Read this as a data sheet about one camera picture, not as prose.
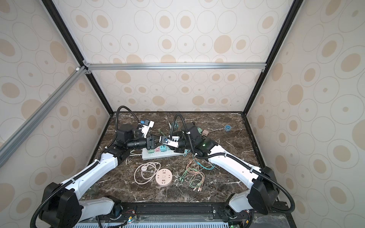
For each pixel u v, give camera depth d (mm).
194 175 853
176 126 1096
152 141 669
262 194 393
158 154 921
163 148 903
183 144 634
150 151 918
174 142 618
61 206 394
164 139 613
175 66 889
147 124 684
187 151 624
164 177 832
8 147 509
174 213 744
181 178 839
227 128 1093
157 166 897
